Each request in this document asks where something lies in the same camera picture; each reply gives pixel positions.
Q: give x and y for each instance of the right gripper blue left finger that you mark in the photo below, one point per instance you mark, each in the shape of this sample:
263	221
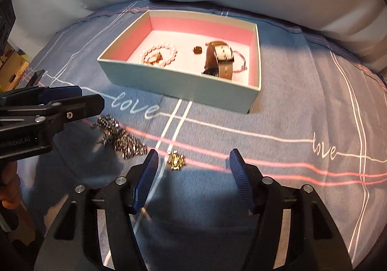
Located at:
141	179

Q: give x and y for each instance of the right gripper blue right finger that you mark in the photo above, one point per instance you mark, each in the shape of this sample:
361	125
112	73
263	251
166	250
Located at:
245	176

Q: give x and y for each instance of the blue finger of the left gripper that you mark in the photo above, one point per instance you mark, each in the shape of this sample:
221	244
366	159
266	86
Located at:
55	94
70	109

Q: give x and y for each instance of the gold cluster brooch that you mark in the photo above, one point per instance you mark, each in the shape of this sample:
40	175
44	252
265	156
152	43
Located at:
176	160

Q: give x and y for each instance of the thin silver bangle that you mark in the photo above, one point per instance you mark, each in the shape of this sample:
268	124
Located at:
238	61

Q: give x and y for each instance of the brown strap wristwatch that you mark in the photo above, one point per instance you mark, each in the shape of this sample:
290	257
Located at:
219	60

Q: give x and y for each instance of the small gold square earring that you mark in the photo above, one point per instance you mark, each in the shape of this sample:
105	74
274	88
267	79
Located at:
197	50

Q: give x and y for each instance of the person's left hand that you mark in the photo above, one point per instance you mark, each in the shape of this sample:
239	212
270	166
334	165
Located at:
10	192

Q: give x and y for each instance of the black smartphone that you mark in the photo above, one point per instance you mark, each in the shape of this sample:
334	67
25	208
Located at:
35	78

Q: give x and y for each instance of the cluttered shelf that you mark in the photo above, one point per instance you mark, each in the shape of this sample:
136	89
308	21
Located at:
13	66

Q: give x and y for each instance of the blue plaid bed sheet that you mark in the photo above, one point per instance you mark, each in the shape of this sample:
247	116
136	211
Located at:
320	119

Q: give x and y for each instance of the open grey pink box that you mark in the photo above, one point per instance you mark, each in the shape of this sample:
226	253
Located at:
155	53

